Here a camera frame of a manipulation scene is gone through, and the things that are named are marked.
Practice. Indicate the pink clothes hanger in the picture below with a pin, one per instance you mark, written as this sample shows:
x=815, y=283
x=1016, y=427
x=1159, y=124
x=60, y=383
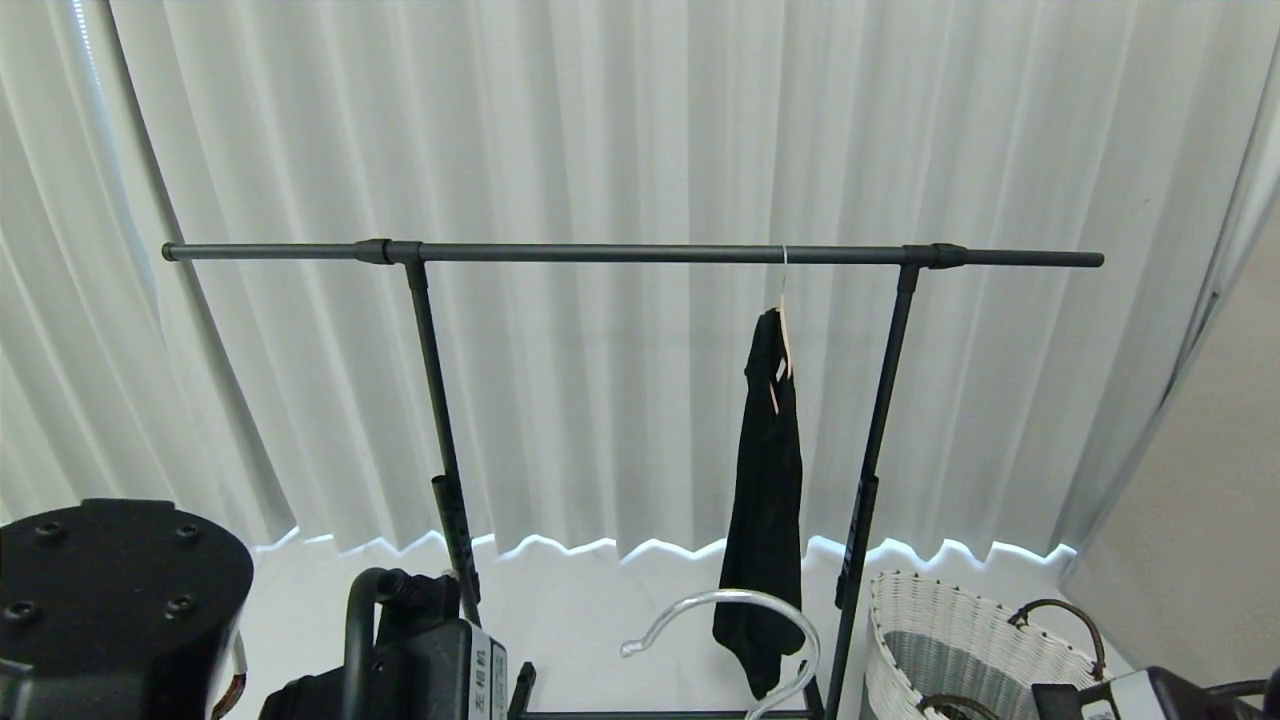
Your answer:
x=730, y=596
x=784, y=340

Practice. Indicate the black garment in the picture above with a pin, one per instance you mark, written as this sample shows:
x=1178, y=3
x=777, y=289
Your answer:
x=765, y=520

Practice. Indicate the black clothes rack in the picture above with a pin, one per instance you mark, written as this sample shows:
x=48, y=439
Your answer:
x=650, y=253

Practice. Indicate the white laundry basket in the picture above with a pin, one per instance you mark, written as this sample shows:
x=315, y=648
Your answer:
x=900, y=640

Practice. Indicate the white curtain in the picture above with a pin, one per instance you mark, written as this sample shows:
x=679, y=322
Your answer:
x=600, y=120

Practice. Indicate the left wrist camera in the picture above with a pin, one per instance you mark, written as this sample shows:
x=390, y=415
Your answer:
x=440, y=670

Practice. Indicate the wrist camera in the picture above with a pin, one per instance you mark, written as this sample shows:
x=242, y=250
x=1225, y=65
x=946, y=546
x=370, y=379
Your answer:
x=440, y=670
x=1130, y=695

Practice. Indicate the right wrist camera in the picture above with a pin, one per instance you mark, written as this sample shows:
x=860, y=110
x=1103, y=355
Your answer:
x=1130, y=695

